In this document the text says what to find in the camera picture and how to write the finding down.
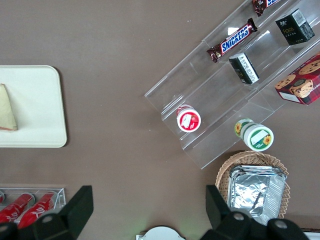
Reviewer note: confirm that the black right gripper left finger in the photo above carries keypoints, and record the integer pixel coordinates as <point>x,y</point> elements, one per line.
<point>65,222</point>

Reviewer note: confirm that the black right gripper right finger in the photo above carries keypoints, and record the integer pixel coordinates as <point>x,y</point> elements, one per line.
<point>225,225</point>

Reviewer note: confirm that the triangle sandwich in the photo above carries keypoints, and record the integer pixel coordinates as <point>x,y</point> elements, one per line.
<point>6,110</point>

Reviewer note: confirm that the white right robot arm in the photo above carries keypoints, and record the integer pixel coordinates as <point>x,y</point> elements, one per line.
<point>162,233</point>

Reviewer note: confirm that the light wicker basket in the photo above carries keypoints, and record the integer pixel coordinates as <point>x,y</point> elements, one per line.
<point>225,167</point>

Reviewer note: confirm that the white rectangular snack tray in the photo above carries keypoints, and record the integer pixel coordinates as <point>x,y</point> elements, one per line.
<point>312,231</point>

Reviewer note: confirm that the beige plastic tray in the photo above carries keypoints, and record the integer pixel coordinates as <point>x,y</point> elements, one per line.
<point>37,105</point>

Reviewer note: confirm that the clear acrylic bottle rack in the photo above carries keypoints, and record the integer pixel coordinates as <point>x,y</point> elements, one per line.
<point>60,197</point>

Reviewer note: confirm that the red cola bottle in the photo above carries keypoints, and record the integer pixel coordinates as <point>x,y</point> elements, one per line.
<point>37,212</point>
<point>12,212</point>

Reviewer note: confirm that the stack of foil containers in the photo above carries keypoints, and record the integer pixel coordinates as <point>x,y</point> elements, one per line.
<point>250,195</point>

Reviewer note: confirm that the green lid cup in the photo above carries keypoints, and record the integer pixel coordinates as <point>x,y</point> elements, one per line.
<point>257,136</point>

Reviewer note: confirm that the red lid cup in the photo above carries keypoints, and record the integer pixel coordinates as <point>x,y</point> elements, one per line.
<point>188,120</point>

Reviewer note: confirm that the clear acrylic stepped shelf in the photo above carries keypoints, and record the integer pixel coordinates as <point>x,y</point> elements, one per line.
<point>212,100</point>

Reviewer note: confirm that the small black box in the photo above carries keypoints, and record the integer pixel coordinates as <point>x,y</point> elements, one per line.
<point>243,67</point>
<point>295,27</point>

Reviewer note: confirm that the red cookie box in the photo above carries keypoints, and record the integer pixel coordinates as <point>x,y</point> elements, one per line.
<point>302,82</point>

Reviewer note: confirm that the Snickers bar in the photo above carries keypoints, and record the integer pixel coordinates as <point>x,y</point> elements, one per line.
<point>262,5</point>
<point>233,40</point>

